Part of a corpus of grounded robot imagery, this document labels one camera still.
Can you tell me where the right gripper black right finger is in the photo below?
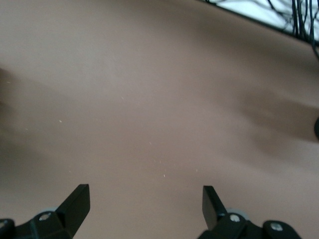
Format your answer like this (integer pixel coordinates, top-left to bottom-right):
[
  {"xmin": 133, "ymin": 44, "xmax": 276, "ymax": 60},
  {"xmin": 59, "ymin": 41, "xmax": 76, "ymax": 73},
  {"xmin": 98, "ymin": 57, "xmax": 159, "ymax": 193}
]
[{"xmin": 198, "ymin": 185, "xmax": 302, "ymax": 239}]

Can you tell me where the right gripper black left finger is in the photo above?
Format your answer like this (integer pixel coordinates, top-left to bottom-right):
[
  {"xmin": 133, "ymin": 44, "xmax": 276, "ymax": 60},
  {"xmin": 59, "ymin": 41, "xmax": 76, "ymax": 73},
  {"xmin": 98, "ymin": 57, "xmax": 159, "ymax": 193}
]
[{"xmin": 0, "ymin": 184, "xmax": 90, "ymax": 239}]

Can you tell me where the thick black cable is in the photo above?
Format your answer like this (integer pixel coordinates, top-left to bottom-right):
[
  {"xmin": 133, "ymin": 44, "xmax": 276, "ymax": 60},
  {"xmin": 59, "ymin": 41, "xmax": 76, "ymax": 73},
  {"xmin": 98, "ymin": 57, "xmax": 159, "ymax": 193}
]
[{"xmin": 308, "ymin": 0, "xmax": 319, "ymax": 61}]

